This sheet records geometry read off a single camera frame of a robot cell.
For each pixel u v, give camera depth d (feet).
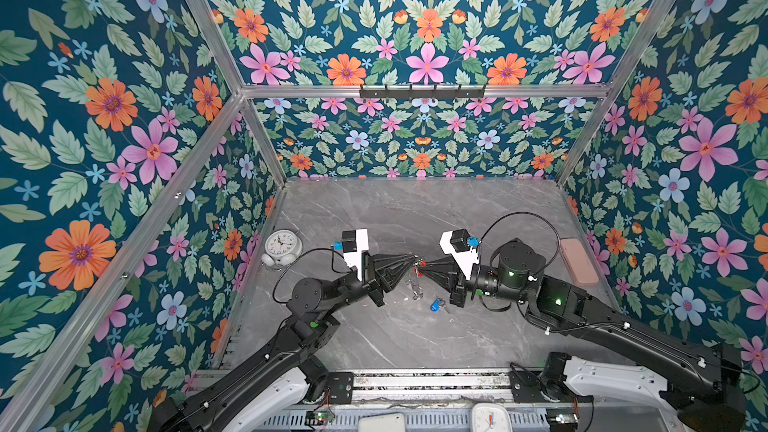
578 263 3.07
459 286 1.68
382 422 2.21
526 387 2.41
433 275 1.91
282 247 3.14
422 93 3.03
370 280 1.69
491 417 2.21
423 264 1.89
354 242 1.65
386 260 1.80
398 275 1.83
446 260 1.83
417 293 1.92
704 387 1.28
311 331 1.76
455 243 1.63
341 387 2.41
